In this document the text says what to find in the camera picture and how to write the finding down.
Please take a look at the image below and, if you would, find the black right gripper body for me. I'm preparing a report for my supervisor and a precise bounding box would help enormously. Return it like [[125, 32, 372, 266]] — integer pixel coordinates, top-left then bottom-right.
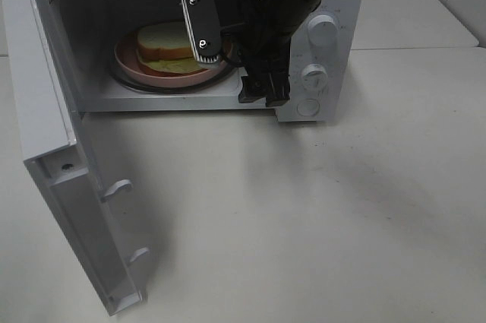
[[214, 0, 290, 84]]

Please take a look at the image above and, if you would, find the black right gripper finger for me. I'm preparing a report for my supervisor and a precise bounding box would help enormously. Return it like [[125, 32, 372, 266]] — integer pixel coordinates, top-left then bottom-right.
[[265, 71, 290, 107], [238, 75, 266, 103]]

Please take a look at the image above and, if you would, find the white timer knob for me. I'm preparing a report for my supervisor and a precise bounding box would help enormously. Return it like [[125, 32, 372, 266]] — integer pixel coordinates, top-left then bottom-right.
[[301, 64, 329, 91]]

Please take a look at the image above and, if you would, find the round door release button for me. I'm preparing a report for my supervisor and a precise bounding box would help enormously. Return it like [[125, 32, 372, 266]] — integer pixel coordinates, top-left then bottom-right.
[[296, 99, 320, 117]]

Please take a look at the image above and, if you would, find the yellow green sandwich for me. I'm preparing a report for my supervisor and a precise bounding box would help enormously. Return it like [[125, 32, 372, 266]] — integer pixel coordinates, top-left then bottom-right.
[[136, 21, 204, 76]]

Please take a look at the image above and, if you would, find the pink round plate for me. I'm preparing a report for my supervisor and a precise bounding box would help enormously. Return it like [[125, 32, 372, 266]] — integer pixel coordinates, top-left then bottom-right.
[[114, 33, 231, 87]]

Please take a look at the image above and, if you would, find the white microwave door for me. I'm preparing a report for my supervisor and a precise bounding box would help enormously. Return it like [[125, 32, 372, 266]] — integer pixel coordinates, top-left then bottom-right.
[[2, 0, 147, 315]]

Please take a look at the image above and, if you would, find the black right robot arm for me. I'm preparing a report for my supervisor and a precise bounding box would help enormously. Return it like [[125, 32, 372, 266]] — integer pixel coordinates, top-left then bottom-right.
[[205, 0, 321, 107]]

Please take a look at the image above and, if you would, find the upper white power knob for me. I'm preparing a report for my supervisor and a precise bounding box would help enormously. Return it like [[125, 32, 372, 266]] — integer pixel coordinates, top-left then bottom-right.
[[307, 14, 339, 55]]

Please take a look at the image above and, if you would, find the white microwave oven body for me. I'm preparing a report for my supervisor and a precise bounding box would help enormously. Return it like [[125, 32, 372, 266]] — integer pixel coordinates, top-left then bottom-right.
[[59, 0, 361, 122]]

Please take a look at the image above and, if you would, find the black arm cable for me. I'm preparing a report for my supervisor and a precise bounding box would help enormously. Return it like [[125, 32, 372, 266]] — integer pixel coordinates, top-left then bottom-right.
[[207, 0, 248, 69]]

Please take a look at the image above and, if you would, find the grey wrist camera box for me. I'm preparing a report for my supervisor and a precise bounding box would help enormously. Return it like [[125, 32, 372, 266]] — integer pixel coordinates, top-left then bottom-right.
[[181, 0, 222, 68]]

